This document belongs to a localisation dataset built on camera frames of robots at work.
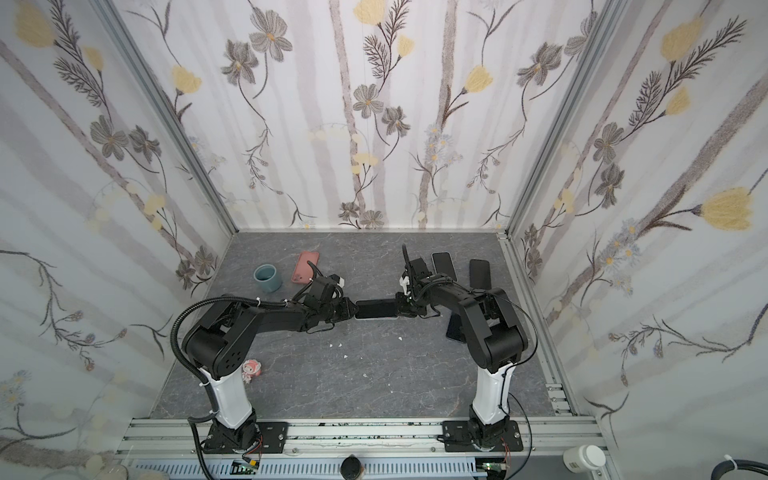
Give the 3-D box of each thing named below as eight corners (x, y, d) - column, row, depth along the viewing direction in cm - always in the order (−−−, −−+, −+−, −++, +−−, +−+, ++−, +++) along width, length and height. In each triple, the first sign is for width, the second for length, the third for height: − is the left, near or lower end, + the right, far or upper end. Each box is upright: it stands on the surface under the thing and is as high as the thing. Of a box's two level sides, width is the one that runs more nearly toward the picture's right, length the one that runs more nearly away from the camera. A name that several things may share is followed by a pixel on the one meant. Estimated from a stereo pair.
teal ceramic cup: (257, 292, 104) (250, 281, 99) (263, 275, 109) (256, 264, 103) (279, 292, 104) (273, 281, 99) (284, 275, 109) (279, 264, 104)
